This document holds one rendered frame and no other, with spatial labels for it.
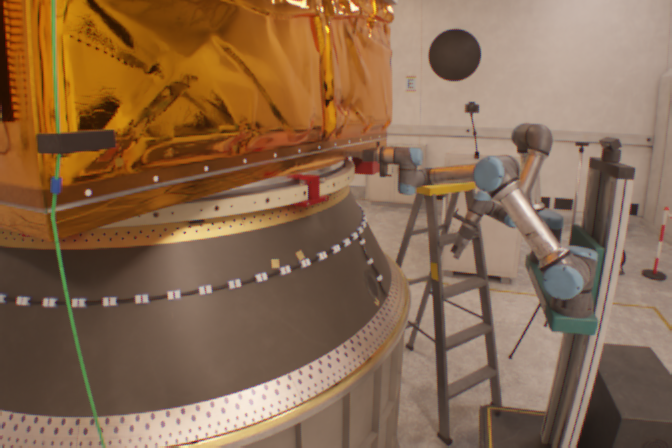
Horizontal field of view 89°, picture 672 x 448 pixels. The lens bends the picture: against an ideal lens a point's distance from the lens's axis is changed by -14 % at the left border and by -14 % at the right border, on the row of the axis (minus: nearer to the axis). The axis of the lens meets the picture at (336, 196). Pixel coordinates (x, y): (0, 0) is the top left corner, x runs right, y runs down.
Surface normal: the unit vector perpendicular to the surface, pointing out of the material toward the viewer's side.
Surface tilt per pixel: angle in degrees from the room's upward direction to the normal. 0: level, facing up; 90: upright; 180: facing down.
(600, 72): 90
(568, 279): 96
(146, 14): 86
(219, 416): 43
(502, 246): 90
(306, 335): 62
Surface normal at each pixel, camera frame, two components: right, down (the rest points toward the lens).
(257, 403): 0.37, -0.60
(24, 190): -0.39, 0.19
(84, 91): 0.88, 0.08
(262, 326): 0.53, -0.31
